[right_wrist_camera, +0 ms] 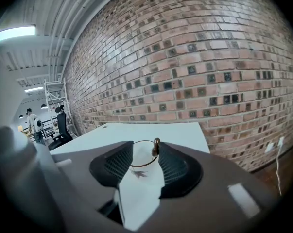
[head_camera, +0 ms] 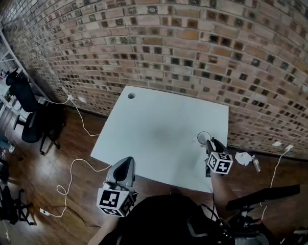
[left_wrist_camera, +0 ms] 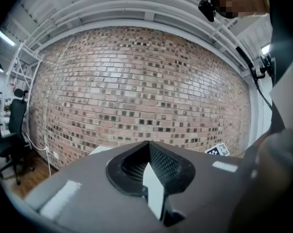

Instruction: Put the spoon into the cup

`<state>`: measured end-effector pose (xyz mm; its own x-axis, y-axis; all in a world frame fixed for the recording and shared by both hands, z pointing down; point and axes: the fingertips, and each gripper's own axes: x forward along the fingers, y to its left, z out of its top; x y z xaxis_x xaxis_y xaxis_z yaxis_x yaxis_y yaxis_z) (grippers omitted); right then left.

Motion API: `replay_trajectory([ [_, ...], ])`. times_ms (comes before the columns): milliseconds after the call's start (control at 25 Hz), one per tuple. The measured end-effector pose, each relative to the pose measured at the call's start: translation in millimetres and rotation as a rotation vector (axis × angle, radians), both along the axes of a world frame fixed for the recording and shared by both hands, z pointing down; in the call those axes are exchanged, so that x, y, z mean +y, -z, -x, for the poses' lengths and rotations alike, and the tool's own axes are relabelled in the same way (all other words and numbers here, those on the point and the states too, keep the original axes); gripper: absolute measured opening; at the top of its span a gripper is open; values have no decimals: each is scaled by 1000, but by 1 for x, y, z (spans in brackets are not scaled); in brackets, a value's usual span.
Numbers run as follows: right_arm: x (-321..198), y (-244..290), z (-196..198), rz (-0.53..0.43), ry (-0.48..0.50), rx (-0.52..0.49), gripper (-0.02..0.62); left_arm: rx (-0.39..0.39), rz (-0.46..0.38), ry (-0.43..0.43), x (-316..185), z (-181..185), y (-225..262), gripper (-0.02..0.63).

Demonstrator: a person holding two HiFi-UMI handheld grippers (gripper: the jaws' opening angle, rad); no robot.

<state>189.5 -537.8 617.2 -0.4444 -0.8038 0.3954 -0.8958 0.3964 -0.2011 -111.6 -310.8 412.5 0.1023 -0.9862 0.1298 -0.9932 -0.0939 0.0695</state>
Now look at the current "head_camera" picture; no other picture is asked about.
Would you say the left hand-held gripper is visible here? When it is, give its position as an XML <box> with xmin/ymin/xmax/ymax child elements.
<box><xmin>96</xmin><ymin>156</ymin><xmax>139</xmax><ymax>217</ymax></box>

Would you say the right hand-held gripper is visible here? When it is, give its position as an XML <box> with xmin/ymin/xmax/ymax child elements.
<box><xmin>204</xmin><ymin>138</ymin><xmax>233</xmax><ymax>178</ymax></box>

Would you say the white cup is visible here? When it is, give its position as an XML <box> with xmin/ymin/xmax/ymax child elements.
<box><xmin>191</xmin><ymin>131</ymin><xmax>212</xmax><ymax>148</ymax></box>

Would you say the person's left forearm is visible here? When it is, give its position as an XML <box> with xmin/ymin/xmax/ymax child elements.
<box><xmin>86</xmin><ymin>214</ymin><xmax>124</xmax><ymax>245</ymax></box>

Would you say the person's right forearm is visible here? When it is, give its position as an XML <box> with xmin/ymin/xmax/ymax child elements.
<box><xmin>209</xmin><ymin>171</ymin><xmax>240</xmax><ymax>222</ymax></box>

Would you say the crumpled white paper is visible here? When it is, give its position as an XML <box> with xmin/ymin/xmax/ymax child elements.
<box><xmin>234</xmin><ymin>151</ymin><xmax>253</xmax><ymax>166</ymax></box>

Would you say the clear plastic bottle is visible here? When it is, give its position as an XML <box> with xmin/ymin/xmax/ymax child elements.
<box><xmin>251</xmin><ymin>155</ymin><xmax>262</xmax><ymax>173</ymax></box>

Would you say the person's black clothing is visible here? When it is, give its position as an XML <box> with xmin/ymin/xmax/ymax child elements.
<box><xmin>97</xmin><ymin>192</ymin><xmax>273</xmax><ymax>245</ymax></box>

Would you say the white table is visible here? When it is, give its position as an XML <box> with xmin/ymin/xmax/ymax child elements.
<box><xmin>90</xmin><ymin>85</ymin><xmax>230</xmax><ymax>194</ymax></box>

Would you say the black office chair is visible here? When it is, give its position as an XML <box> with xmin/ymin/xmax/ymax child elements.
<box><xmin>5</xmin><ymin>68</ymin><xmax>67</xmax><ymax>156</ymax></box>

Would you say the black chair base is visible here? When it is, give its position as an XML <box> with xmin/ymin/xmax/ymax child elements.
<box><xmin>0</xmin><ymin>184</ymin><xmax>37</xmax><ymax>226</ymax></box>

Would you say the white shelf unit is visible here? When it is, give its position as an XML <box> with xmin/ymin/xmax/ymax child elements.
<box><xmin>0</xmin><ymin>26</ymin><xmax>50</xmax><ymax>131</ymax></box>

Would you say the long looped white cable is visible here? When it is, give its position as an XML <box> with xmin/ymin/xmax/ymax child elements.
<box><xmin>56</xmin><ymin>99</ymin><xmax>112</xmax><ymax>218</ymax></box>

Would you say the straight white cable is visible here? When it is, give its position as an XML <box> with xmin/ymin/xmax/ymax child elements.
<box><xmin>260</xmin><ymin>148</ymin><xmax>290</xmax><ymax>222</ymax></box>

